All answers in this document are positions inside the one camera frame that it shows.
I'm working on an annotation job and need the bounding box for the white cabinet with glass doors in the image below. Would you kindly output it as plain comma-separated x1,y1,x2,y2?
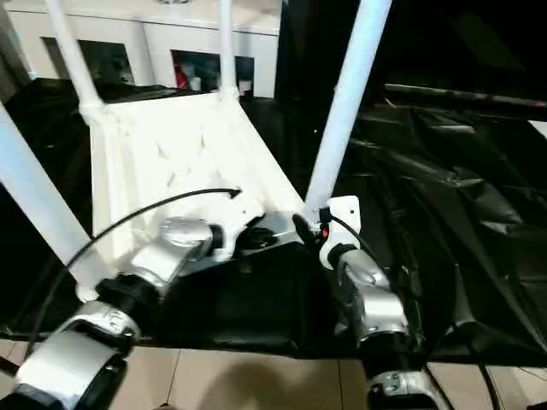
0,0,281,99

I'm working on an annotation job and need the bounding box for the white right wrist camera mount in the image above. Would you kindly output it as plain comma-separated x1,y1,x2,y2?
318,195,363,271

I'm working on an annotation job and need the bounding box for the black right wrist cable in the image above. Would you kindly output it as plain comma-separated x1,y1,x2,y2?
326,213,502,410

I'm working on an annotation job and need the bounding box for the teal white striped pole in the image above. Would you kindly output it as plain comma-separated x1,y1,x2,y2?
10,29,38,82

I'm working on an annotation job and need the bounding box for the white plastic table top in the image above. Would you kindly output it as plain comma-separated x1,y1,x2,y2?
75,91,318,301

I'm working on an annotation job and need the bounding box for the white plastic table leg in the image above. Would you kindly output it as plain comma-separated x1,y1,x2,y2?
216,0,241,104
44,0,109,123
0,102,104,296
303,0,394,224

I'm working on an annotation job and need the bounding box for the black backdrop cloth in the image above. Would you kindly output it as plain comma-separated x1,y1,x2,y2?
275,0,547,103

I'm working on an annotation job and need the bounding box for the black mat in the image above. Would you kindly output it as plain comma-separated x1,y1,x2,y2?
0,76,547,368

